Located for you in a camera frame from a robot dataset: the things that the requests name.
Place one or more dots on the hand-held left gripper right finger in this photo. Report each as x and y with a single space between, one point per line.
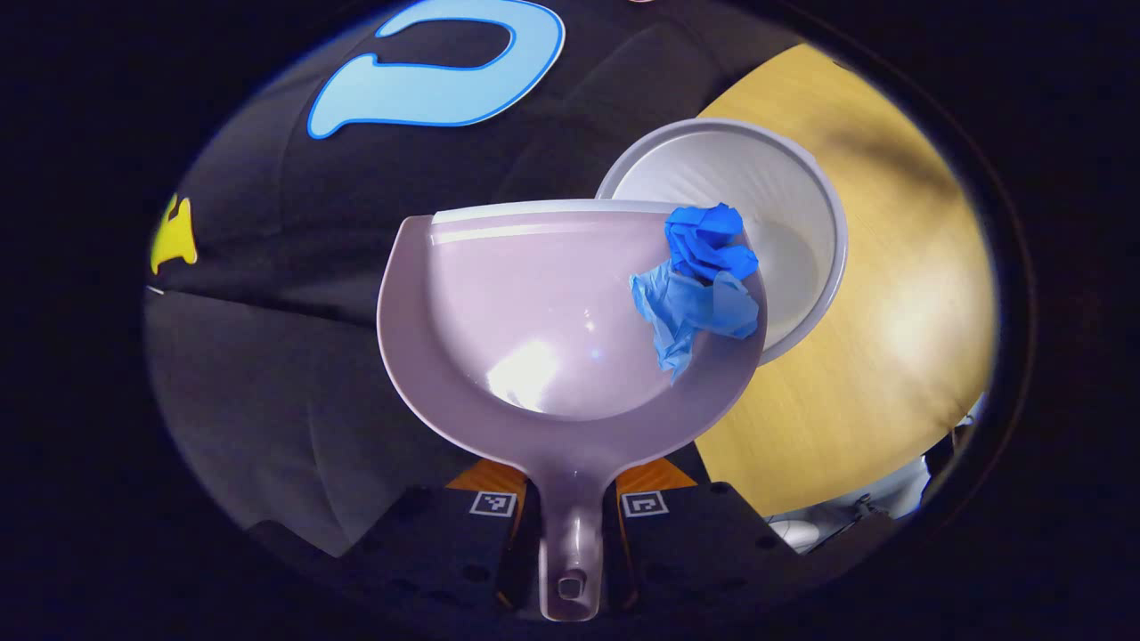
695 552

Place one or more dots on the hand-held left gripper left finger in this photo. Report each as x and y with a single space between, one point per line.
445 552

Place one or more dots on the light blue paper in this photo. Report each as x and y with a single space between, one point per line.
695 312

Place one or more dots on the pale pink dustpan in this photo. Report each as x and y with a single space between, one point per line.
534 312

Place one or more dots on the white ribbed garbage bin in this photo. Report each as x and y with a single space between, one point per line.
784 196

